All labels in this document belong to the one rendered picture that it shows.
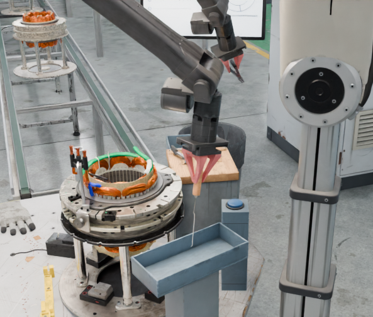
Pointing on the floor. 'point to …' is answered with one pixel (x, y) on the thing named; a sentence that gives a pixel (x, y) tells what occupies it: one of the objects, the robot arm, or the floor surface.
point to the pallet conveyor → (16, 171)
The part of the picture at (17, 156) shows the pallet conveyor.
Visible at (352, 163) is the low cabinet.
